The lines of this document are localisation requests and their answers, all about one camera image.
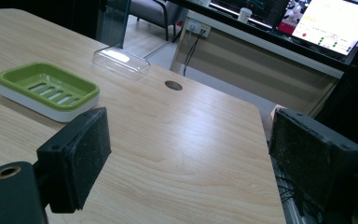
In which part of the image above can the black power cable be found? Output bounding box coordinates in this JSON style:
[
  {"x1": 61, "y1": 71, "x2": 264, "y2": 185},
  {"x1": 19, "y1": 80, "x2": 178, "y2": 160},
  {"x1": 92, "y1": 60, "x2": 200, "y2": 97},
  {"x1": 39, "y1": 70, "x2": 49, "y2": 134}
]
[{"x1": 182, "y1": 28, "x2": 207, "y2": 77}]

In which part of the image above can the beige desk with black top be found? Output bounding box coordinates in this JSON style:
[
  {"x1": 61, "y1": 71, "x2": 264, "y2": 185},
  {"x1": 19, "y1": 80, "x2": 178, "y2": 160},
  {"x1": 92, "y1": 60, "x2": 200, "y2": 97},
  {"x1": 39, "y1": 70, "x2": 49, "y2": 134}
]
[{"x1": 169, "y1": 0, "x2": 358, "y2": 119}]

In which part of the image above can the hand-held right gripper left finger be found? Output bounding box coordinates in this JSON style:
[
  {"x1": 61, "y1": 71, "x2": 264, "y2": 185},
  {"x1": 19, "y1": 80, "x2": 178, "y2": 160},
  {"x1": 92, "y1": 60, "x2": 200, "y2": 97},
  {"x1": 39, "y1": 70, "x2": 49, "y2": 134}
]
[{"x1": 36, "y1": 106, "x2": 113, "y2": 215}]

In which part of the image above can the glass panel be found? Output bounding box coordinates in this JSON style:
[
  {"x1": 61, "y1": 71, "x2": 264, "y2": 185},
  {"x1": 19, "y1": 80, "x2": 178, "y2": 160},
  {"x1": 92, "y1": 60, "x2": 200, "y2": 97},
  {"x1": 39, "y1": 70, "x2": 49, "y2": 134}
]
[{"x1": 95, "y1": 0, "x2": 132, "y2": 49}]

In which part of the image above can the computer monitor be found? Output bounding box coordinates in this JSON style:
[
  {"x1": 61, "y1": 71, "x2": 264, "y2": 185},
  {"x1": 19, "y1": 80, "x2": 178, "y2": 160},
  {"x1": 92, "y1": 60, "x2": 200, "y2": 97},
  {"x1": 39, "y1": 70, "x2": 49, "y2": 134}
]
[{"x1": 209, "y1": 0, "x2": 358, "y2": 62}]

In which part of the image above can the grey armchair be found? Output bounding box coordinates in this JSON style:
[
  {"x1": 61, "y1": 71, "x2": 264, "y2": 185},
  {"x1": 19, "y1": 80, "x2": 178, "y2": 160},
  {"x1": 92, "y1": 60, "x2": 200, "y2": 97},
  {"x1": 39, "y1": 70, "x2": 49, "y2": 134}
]
[{"x1": 129, "y1": 0, "x2": 185, "y2": 42}]

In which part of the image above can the white paper cup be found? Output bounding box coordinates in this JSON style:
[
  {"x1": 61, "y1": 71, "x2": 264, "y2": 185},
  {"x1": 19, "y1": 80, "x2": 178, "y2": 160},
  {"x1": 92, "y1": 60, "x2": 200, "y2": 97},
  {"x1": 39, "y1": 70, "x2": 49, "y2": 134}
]
[{"x1": 238, "y1": 7, "x2": 254, "y2": 24}]

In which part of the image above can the clear plastic lid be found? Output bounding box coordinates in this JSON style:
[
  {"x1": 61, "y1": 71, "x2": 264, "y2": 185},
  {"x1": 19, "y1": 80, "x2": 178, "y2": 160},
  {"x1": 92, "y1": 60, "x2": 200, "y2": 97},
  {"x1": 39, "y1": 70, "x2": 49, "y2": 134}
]
[{"x1": 92, "y1": 46, "x2": 151, "y2": 81}]

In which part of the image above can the white power strip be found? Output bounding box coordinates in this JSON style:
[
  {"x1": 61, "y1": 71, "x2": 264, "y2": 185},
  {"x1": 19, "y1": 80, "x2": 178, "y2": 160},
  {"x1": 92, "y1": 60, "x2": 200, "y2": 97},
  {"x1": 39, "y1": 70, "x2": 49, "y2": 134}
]
[{"x1": 186, "y1": 19, "x2": 213, "y2": 38}]

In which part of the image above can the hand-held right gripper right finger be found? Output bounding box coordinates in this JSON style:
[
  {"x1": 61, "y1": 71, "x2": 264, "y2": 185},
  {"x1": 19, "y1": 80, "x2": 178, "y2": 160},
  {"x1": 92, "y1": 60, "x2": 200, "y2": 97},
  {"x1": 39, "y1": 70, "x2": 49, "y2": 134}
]
[{"x1": 268, "y1": 107, "x2": 358, "y2": 213}]

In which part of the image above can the round grey cable grommet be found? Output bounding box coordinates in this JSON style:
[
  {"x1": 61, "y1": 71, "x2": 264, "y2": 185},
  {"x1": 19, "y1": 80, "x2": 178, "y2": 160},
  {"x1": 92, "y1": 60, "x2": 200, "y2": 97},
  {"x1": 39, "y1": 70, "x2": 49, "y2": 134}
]
[{"x1": 164, "y1": 80, "x2": 184, "y2": 91}]

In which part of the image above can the green and white soap dish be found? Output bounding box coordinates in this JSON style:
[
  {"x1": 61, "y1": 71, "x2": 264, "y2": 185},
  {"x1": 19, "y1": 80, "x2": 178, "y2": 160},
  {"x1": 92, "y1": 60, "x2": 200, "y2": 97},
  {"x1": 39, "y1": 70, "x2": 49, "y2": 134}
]
[{"x1": 0, "y1": 61, "x2": 101, "y2": 123}]

